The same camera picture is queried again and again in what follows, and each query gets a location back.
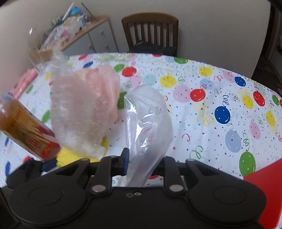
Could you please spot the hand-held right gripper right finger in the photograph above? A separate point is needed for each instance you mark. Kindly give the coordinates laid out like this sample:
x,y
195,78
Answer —
x,y
167,168

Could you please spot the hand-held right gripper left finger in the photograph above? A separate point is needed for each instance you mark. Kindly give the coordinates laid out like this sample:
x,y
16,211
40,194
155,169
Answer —
x,y
125,162

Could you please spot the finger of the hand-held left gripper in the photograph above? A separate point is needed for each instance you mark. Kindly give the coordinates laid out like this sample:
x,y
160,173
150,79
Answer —
x,y
26,172

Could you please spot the clear plastic bag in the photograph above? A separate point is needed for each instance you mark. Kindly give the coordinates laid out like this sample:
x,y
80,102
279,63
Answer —
x,y
149,132

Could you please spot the tea bottle with red label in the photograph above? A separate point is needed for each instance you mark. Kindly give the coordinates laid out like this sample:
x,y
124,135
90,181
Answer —
x,y
24,130

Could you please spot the red cardboard shoe box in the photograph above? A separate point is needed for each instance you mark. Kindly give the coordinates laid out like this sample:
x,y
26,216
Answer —
x,y
268,189

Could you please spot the yellow sponge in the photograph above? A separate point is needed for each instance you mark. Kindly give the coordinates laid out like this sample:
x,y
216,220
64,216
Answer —
x,y
66,156

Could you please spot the balloon print tablecloth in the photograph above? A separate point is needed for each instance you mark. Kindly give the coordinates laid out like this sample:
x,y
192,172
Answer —
x,y
198,132

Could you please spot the pink bubble wrap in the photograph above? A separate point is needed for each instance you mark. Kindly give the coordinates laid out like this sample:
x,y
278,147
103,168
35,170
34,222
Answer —
x,y
99,92

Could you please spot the pink plastic bag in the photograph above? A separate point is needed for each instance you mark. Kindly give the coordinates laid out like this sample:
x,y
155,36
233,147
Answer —
x,y
24,81

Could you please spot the clear bubble wrap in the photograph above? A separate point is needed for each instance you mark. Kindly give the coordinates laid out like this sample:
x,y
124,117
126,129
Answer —
x,y
58,63

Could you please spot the wooden side cabinet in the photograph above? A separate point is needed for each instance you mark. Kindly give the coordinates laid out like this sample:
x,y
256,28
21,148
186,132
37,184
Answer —
x,y
101,37

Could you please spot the clear drinking glass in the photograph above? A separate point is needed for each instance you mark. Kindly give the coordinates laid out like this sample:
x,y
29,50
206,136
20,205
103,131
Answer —
x,y
32,44

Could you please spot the brown wooden chair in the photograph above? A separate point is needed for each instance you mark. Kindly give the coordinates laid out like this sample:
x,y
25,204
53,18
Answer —
x,y
149,18

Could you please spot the pile of assorted clutter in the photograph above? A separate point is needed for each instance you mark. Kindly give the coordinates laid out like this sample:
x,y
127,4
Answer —
x,y
63,28

